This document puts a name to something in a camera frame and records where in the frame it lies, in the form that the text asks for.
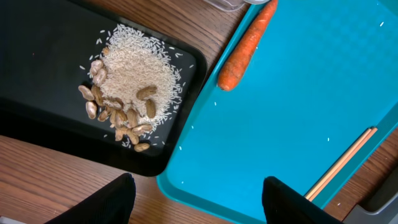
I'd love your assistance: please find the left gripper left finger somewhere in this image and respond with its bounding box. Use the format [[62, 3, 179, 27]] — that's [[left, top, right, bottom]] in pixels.
[[46, 173, 136, 224]]

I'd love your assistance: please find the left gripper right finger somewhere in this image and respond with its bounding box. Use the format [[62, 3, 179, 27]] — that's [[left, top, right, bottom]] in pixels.
[[262, 176, 342, 224]]

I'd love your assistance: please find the orange carrot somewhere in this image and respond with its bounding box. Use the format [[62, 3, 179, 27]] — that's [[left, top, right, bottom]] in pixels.
[[218, 0, 279, 91]]

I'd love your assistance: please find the grey dishwasher rack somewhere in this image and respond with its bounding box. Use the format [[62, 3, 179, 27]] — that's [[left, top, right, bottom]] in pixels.
[[343, 167, 397, 224]]

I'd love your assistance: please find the black waste bin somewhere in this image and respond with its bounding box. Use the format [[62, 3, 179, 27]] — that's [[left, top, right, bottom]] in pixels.
[[1, 1, 207, 176]]

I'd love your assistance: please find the peanut shells pile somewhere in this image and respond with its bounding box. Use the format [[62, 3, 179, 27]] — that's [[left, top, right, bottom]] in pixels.
[[78, 59, 153, 152]]

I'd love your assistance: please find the rice pile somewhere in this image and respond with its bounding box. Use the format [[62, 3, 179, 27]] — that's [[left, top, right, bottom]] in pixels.
[[87, 24, 186, 150]]

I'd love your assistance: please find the teal plastic tray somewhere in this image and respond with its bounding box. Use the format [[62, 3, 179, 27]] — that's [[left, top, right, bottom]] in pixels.
[[157, 0, 397, 223]]

